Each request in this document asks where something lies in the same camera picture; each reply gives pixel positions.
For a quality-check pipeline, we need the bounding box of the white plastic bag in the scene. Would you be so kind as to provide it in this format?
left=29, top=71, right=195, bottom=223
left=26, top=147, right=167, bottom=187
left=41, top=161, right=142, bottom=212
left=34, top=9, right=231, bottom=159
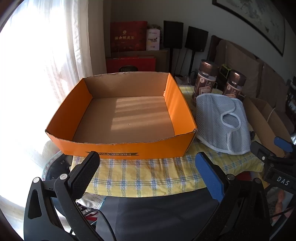
left=176, top=75, right=193, bottom=86

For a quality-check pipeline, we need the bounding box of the white curtain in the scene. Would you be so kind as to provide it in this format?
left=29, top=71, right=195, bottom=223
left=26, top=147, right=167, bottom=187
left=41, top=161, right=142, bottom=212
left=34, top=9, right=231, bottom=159
left=0, top=0, right=93, bottom=202

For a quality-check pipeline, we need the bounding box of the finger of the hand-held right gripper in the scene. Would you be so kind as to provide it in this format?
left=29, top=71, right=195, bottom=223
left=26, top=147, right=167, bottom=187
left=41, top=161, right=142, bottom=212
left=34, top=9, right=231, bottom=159
left=250, top=141, right=281, bottom=167
left=273, top=136, right=296, bottom=153

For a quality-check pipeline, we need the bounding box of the framed painting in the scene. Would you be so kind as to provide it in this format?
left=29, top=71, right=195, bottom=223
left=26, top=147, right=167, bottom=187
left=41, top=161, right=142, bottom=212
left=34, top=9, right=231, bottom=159
left=212, top=0, right=286, bottom=57

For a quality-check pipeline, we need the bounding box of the open brown cardboard box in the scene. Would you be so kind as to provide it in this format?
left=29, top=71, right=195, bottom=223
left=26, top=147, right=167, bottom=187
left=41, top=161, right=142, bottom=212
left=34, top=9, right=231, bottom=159
left=242, top=96, right=293, bottom=158

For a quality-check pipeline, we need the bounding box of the white cylindrical canister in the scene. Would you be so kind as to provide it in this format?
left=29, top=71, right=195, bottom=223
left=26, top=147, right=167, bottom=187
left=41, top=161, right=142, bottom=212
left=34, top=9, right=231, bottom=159
left=146, top=28, right=161, bottom=51

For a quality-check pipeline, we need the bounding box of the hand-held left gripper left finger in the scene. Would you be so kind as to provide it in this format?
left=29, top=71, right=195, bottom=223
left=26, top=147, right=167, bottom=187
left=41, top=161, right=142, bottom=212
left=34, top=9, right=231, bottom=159
left=24, top=151, right=102, bottom=241

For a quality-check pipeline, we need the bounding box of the red gift bag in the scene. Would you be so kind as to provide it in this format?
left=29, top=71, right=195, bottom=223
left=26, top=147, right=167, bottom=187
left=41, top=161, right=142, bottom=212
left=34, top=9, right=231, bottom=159
left=106, top=57, right=156, bottom=74

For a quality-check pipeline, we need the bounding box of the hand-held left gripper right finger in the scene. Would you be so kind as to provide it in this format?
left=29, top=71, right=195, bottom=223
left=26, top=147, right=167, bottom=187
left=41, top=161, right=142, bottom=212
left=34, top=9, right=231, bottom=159
left=195, top=152, right=271, bottom=241

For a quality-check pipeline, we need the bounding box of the brown sofa cushion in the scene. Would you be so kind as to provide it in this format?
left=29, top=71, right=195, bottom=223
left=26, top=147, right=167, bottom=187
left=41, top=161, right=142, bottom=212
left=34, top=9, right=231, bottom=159
left=257, top=62, right=286, bottom=112
left=225, top=40, right=264, bottom=98

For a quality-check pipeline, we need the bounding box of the brown sofa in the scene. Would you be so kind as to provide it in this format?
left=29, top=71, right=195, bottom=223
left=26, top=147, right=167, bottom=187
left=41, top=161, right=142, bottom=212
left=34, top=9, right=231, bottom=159
left=207, top=35, right=296, bottom=130

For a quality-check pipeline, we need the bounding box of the black cable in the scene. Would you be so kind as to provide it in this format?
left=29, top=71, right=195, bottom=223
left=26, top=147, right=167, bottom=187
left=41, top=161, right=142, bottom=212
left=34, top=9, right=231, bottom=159
left=81, top=207, right=109, bottom=241

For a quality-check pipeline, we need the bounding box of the orange printed bag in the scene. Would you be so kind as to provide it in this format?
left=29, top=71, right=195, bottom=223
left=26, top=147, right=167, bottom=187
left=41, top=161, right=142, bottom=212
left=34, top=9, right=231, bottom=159
left=266, top=188, right=294, bottom=223

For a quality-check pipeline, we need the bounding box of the brown jar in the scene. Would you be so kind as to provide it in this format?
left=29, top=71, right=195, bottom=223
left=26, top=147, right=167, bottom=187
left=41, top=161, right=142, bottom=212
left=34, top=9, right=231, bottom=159
left=222, top=70, right=247, bottom=101
left=192, top=59, right=220, bottom=105

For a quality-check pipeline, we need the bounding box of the yellow checked cloth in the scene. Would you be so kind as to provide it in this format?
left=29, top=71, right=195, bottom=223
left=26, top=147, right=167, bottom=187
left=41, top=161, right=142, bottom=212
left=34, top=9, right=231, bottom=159
left=70, top=85, right=264, bottom=197

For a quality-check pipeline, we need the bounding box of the black speaker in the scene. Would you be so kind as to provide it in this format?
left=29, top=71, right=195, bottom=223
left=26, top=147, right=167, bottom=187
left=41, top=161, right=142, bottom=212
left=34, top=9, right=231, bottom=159
left=184, top=26, right=206, bottom=52
left=163, top=20, right=184, bottom=49

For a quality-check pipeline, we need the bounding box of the green device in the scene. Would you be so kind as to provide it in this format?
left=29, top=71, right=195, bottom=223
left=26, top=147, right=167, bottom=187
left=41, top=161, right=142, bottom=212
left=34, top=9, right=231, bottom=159
left=219, top=64, right=232, bottom=78

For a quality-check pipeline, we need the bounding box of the orange cardboard box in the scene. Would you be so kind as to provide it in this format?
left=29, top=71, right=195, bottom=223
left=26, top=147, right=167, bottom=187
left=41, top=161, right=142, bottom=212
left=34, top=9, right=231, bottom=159
left=45, top=71, right=197, bottom=160

